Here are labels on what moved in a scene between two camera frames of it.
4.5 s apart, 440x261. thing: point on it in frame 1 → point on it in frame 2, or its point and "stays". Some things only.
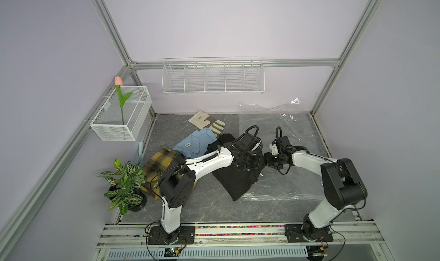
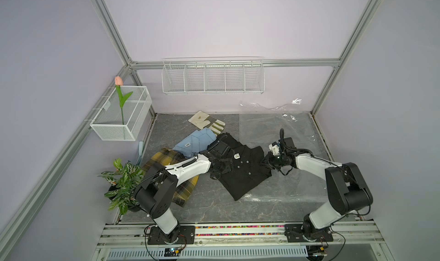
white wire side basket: [119, 117] stays
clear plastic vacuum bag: [289, 119] stays
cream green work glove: [201, 120] stays
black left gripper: [257, 162] → [228, 167]
